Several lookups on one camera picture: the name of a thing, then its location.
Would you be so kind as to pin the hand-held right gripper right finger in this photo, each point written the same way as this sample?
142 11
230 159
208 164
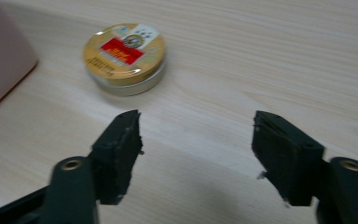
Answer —
286 158

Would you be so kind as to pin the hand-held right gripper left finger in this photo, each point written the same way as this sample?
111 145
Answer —
118 155

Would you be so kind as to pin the pink plastic box with lid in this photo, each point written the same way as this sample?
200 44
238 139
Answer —
0 56

